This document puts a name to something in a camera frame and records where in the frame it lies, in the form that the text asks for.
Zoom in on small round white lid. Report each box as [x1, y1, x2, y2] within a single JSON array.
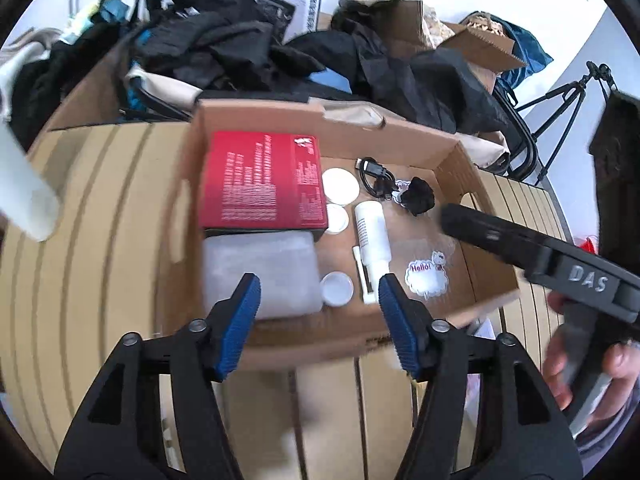
[[324, 204, 350, 236]]

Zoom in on black cable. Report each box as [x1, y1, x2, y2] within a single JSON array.
[[356, 157, 402, 202]]

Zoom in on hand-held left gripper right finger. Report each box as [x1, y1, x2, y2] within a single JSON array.
[[377, 272, 583, 480]]

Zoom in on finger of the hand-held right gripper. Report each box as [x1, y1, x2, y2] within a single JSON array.
[[589, 90, 640, 274], [440, 203, 557, 282]]

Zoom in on black hair scrunchie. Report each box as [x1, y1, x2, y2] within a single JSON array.
[[399, 176, 436, 218]]

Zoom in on person's right hand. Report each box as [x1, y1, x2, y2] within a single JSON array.
[[542, 290, 640, 439]]

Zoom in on clear plastic bag package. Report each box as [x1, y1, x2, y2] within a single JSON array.
[[201, 231, 324, 322]]

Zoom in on open cardboard box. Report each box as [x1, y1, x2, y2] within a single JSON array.
[[394, 0, 527, 92]]

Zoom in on printed carton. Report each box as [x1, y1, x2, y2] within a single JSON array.
[[239, 0, 327, 44]]

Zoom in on woven rattan ball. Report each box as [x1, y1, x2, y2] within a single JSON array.
[[459, 12, 507, 37]]

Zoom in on large round white lid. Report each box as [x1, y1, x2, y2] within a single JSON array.
[[321, 167, 361, 206]]

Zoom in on white thermos bottle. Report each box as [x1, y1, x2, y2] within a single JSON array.
[[0, 119, 64, 244]]

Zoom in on large cardboard box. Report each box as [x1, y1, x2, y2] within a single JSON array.
[[46, 44, 192, 132]]

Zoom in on black clothing pile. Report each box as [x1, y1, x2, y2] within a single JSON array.
[[124, 0, 507, 134]]

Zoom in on dark blue bag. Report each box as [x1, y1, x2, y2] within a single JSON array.
[[469, 9, 554, 92]]

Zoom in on white round cap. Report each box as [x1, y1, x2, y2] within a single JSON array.
[[319, 270, 355, 307]]

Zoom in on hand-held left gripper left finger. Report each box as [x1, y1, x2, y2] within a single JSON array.
[[52, 272, 262, 480]]

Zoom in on shallow cardboard box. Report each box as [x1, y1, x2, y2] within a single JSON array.
[[164, 99, 522, 372]]

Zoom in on Hello sticker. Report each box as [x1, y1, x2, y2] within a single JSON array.
[[389, 236, 462, 302]]

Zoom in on red box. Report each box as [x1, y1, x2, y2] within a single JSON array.
[[197, 130, 329, 234]]

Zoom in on black tripod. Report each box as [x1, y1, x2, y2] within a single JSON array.
[[514, 61, 614, 187]]

